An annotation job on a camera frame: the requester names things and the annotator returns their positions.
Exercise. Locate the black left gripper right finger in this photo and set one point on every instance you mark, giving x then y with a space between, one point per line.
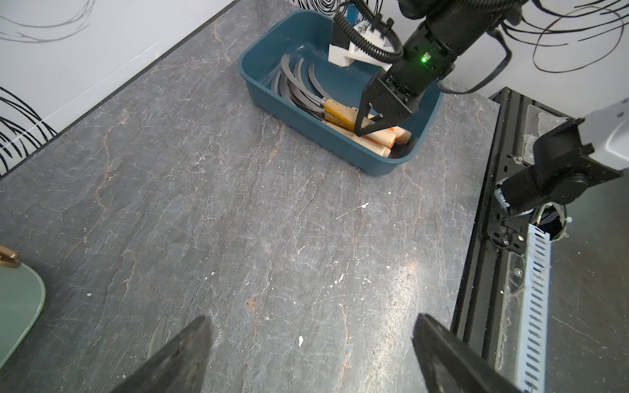
448 365

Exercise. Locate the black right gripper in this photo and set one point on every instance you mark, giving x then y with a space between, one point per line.
447 30

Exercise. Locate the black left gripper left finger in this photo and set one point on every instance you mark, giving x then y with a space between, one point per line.
179 366

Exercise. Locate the wooden handle sickle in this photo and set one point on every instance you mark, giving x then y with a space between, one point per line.
299 74
280 86
344 117
312 98

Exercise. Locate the teal plastic storage box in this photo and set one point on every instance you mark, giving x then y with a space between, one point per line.
306 35

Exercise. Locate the mint green toaster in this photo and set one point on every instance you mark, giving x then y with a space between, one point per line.
22 299

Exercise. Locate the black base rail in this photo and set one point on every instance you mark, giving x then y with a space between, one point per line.
490 302

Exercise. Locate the white slotted cable duct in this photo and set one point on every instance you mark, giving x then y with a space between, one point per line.
531 348

